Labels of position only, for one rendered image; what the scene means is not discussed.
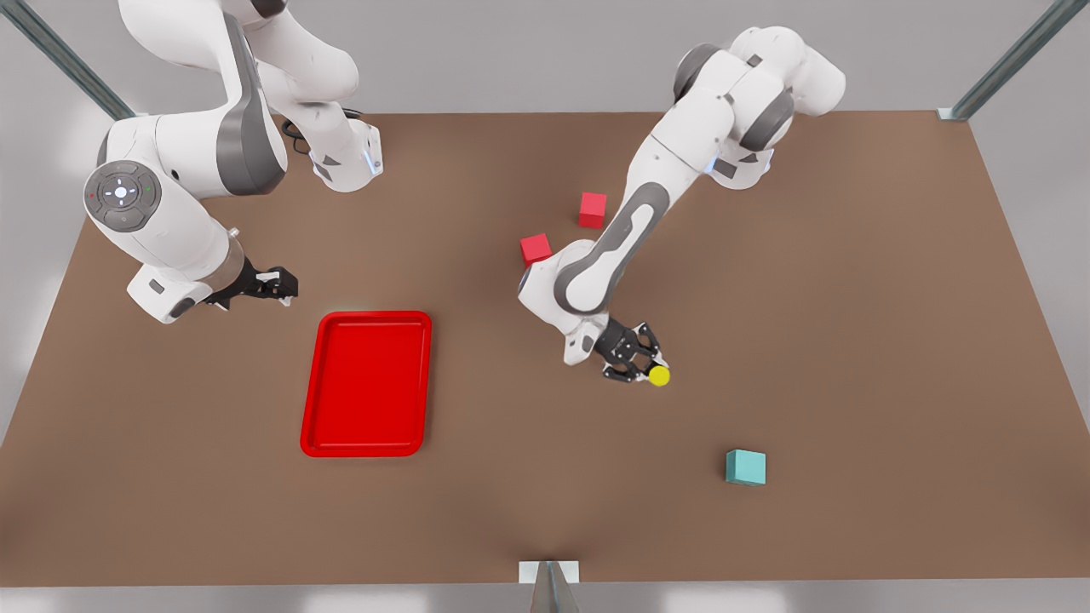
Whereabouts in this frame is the red rectangular tray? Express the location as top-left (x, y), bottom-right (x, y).
top-left (300, 311), bottom-right (433, 458)

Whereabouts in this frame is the black cable loop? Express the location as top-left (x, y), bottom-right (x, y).
top-left (281, 107), bottom-right (365, 158)

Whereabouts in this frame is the teal cube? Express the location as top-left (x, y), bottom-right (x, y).
top-left (726, 450), bottom-right (767, 486)

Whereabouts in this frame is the silver frame post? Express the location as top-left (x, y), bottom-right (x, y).
top-left (519, 559), bottom-right (581, 613)
top-left (937, 0), bottom-right (1090, 123)
top-left (0, 0), bottom-right (147, 122)

